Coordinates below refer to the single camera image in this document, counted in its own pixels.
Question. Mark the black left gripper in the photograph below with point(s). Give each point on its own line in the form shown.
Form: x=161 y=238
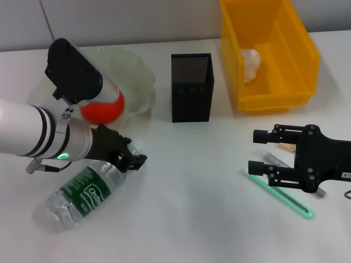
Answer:
x=107 y=145

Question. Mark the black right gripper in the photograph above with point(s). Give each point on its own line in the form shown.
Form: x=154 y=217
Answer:
x=323 y=161

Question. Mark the red orange fruit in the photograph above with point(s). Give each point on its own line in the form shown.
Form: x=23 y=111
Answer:
x=104 y=112

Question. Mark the clear green-label water bottle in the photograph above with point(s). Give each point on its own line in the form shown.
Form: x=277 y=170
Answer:
x=82 y=197

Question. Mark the white paper ball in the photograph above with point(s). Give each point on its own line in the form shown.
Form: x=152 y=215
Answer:
x=251 y=65

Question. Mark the grey marker pen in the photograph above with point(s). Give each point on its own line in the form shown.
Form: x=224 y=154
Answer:
x=270 y=157

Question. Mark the beige eraser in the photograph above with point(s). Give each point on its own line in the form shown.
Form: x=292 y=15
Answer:
x=288 y=148

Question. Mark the green utility knife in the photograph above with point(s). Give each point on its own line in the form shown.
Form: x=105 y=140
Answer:
x=290 y=202

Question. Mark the green glass fruit plate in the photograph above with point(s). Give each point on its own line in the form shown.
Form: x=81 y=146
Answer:
x=131 y=76

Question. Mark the black mesh pen holder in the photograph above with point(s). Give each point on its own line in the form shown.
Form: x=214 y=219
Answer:
x=192 y=104

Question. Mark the yellow plastic bin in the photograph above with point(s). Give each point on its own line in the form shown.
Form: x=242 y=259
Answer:
x=288 y=68

